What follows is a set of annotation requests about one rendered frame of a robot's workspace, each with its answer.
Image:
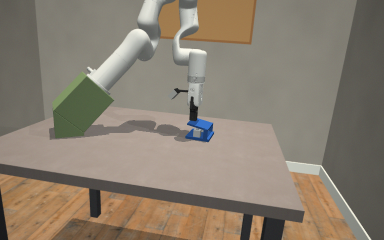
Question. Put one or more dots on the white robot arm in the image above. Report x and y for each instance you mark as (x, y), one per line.
(142, 43)

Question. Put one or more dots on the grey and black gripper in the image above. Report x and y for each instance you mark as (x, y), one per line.
(194, 99)

